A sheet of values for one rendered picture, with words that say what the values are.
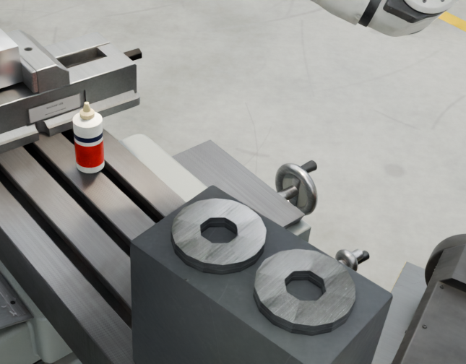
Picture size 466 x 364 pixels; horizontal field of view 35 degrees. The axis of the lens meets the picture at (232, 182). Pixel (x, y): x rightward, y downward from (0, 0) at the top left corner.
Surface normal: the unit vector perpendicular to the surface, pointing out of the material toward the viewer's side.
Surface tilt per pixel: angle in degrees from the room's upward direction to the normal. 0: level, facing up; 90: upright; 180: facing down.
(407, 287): 0
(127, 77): 90
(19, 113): 90
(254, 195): 0
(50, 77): 90
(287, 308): 0
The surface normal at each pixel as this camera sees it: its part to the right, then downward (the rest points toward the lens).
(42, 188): 0.07, -0.77
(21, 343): 0.64, 0.53
